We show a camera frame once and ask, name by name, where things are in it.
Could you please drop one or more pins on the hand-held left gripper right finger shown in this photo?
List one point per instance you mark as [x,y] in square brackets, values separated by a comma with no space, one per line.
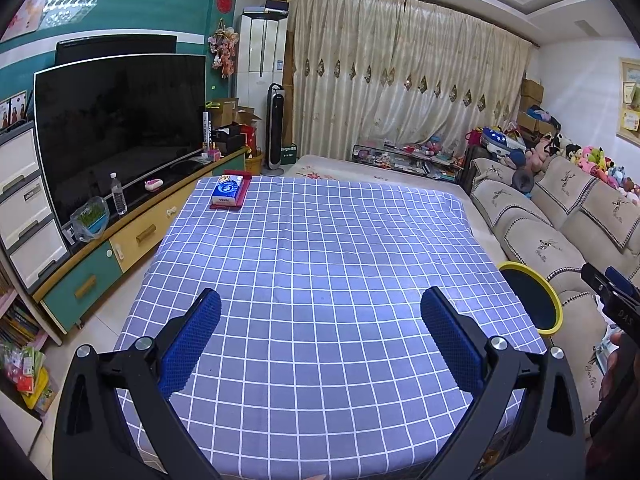
[452,345]

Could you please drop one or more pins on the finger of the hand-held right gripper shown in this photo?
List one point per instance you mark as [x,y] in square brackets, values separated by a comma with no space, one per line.
[617,280]
[597,282]

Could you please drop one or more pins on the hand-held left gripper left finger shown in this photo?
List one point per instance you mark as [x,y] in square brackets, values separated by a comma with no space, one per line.
[192,345]

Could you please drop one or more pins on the black yellow-rimmed trash can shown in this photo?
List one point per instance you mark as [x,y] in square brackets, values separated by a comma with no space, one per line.
[530,295]

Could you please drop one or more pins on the person's right forearm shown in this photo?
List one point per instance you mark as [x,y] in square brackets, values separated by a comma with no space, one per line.
[620,410]

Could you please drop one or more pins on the person's right hand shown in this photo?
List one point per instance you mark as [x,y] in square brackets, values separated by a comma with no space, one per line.
[619,340]

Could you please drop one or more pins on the clear plastic folders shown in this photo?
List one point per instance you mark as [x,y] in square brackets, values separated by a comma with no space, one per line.
[604,359]

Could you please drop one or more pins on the beige sofa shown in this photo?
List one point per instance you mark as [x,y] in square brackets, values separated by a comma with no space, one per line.
[540,240]

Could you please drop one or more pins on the green yellow television cabinet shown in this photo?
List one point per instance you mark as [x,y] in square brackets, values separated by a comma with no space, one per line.
[145,235]

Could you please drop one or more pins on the pile of plush toys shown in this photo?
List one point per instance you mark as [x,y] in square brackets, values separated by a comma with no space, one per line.
[590,160]

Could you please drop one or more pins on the dark round cushion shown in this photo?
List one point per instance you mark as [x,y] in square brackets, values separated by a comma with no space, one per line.
[523,178]

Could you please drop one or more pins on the blue checked tablecloth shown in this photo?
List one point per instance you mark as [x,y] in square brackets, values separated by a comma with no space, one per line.
[320,285]

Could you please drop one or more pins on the blue tissue pack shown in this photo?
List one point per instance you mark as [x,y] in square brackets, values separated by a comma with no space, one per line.
[226,192]

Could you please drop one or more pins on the red tray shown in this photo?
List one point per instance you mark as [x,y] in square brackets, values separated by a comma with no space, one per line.
[245,195]

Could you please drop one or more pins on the clear bag with green item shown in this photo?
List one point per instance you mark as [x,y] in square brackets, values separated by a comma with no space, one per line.
[90,220]

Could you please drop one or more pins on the small pink object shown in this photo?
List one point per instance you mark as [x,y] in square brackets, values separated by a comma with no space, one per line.
[153,185]

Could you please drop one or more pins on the clear water bottle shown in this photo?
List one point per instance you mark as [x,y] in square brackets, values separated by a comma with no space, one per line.
[119,197]

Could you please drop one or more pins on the blue star bag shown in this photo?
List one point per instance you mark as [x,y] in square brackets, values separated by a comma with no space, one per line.
[502,140]

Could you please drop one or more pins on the shelf of books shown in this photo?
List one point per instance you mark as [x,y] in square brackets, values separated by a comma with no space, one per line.
[20,350]

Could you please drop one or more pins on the yellow bucket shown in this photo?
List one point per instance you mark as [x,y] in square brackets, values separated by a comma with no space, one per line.
[254,164]

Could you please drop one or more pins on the cluttered glass table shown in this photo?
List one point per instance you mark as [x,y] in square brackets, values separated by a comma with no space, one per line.
[410,157]

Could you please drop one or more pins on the stacked cardboard boxes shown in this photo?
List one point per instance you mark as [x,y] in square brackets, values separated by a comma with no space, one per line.
[531,100]

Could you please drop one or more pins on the floral floor mat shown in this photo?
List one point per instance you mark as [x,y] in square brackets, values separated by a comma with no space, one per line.
[330,167]

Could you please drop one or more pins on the large black television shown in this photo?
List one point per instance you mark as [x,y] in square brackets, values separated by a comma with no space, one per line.
[120,135]

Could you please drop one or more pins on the white plastic drawer unit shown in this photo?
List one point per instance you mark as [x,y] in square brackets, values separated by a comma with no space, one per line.
[25,195]

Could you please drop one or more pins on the black tower fan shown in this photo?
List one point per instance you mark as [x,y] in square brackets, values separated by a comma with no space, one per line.
[276,135]

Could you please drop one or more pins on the cardboard boxes beside television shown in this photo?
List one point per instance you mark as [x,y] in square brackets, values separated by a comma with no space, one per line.
[235,112]

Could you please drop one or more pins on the beige embroidered curtain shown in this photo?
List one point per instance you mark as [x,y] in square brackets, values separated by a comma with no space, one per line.
[400,70]

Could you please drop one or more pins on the white standing air conditioner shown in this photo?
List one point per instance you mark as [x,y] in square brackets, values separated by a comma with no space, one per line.
[260,60]

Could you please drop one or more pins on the photo frames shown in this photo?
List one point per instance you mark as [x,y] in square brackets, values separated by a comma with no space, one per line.
[15,110]

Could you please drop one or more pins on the hanging flower decoration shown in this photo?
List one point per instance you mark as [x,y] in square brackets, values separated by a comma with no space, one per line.
[224,50]

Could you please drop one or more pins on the framed wall picture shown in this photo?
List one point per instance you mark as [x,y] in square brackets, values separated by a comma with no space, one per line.
[630,105]

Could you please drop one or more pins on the black wall screen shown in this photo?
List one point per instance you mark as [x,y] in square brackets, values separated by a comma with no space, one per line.
[115,47]

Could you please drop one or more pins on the red round wall decoration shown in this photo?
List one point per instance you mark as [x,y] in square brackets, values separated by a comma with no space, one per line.
[225,1]

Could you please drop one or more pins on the white bird wall sticker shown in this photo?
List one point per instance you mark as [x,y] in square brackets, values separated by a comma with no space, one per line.
[67,10]

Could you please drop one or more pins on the wall poster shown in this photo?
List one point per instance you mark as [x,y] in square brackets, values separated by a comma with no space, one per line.
[27,15]

